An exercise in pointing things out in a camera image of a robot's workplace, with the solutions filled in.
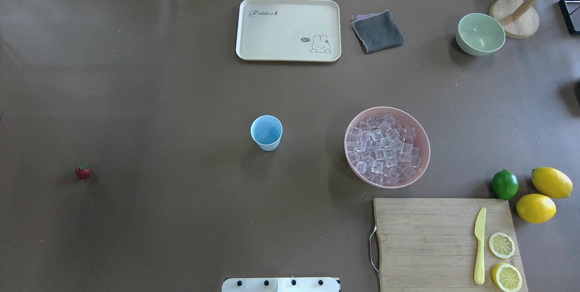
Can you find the light blue plastic cup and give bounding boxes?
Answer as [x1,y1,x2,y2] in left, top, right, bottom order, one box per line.
[250,115,283,151]

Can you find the pile of clear ice cubes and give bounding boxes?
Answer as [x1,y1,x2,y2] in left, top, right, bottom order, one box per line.
[347,114,422,186]

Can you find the red strawberry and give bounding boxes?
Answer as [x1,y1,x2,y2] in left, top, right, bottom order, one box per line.
[75,165,92,180]

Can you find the wooden cup stand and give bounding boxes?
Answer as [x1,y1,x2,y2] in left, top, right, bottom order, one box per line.
[489,0,539,39]

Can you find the pink bowl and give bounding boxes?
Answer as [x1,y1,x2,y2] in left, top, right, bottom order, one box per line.
[344,107,431,189]

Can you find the cream rabbit serving tray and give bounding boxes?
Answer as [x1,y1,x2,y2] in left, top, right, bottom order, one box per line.
[236,0,342,62]

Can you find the grey folded cloth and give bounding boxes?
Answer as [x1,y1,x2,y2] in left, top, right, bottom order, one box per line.
[351,10,405,53]

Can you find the wooden cutting board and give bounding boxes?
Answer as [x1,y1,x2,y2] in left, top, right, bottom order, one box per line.
[373,198,517,292]

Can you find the green ceramic bowl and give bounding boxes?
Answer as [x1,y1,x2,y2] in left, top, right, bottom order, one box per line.
[455,13,506,56]

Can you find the green lime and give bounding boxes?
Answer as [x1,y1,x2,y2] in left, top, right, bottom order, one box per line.
[491,170,519,200]

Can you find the yellow plastic knife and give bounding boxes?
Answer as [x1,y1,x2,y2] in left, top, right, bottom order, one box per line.
[473,207,487,285]

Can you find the upper lemon half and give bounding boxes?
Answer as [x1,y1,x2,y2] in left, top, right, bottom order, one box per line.
[488,232,516,259]

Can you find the lemon half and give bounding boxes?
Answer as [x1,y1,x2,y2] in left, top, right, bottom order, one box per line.
[488,232,516,259]
[491,263,523,292]

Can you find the lower whole yellow lemon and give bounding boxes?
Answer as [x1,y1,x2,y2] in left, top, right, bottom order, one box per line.
[516,194,557,224]

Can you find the whole yellow lemon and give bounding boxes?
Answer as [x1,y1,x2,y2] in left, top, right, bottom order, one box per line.
[516,194,557,224]
[531,167,573,199]

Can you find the lower lemon half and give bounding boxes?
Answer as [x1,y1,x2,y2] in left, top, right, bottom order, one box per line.
[491,263,523,292]

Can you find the upper whole yellow lemon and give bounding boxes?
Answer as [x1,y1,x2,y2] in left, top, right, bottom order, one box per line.
[531,167,573,199]

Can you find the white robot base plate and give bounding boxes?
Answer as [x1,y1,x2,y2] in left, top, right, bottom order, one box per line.
[221,276,341,292]

